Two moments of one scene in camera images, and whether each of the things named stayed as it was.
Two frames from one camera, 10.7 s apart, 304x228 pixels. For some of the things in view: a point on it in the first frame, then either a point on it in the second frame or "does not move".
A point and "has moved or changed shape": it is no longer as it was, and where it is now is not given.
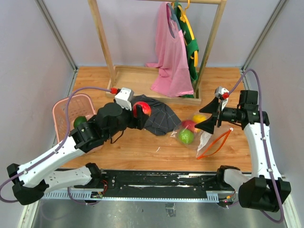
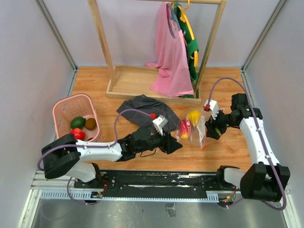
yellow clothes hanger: [183, 17] does not move
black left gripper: [139, 121] → [169, 144]
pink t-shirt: [174, 80] does not move
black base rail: [155, 184] does not move
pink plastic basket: [80, 105] does not move
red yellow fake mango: [188, 124] → [184, 128]
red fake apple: [146, 108] has moved or changed shape
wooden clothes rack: [133, 83] does not move
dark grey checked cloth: [162, 119] does not move
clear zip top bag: [204, 144] has moved or changed shape
